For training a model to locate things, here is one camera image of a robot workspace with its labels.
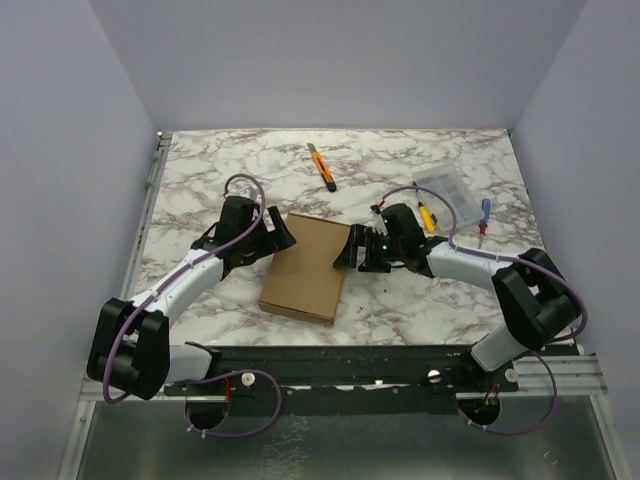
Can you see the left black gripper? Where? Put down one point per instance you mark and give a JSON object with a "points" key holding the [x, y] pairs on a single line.
{"points": [[280, 238]]}

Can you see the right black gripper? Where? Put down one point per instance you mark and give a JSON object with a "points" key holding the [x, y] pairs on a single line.
{"points": [[364, 248]]}

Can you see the brown cardboard express box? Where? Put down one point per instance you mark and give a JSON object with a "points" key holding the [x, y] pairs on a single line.
{"points": [[301, 283]]}

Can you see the orange utility knife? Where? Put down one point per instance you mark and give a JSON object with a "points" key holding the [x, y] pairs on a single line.
{"points": [[322, 168]]}

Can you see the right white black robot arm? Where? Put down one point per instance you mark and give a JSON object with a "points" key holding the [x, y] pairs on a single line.
{"points": [[535, 300]]}

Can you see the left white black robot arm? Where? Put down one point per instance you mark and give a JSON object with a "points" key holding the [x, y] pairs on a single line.
{"points": [[131, 350]]}

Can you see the clear plastic parts box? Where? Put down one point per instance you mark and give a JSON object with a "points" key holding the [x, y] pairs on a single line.
{"points": [[448, 182]]}

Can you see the yellow screwdriver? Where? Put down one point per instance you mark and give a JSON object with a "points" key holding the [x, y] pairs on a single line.
{"points": [[427, 219]]}

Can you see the blue red screwdriver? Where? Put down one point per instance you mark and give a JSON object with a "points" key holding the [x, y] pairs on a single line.
{"points": [[483, 224]]}

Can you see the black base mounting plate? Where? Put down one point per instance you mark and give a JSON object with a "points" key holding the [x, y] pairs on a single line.
{"points": [[348, 380]]}

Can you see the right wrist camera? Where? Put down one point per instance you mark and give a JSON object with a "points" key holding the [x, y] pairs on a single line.
{"points": [[379, 223]]}

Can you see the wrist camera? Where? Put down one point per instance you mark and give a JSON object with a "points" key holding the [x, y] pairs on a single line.
{"points": [[379, 223], [250, 192]]}

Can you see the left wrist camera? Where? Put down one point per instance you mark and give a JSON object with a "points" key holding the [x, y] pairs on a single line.
{"points": [[250, 192]]}

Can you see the aluminium frame rail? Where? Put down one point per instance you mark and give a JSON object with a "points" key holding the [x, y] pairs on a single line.
{"points": [[575, 374]]}

